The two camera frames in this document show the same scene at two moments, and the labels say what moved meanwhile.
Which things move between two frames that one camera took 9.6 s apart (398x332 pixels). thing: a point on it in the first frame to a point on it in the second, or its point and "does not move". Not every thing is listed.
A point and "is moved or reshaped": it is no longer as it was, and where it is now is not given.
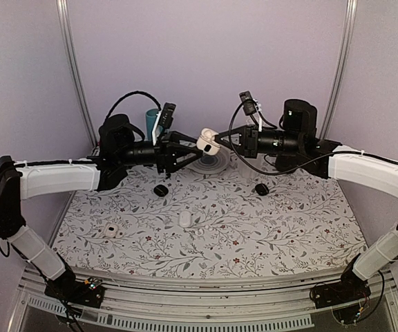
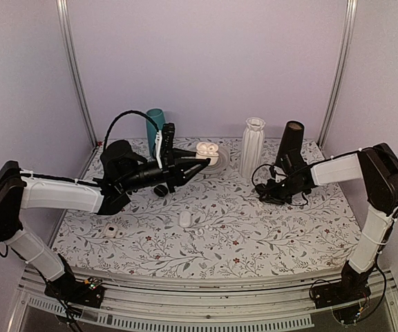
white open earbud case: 110,230 does not move
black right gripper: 250,150 to 272,196
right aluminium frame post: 342,68 does not move
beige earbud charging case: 206,143 is moved or reshaped
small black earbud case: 161,190 does not move
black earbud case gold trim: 261,189 does not move
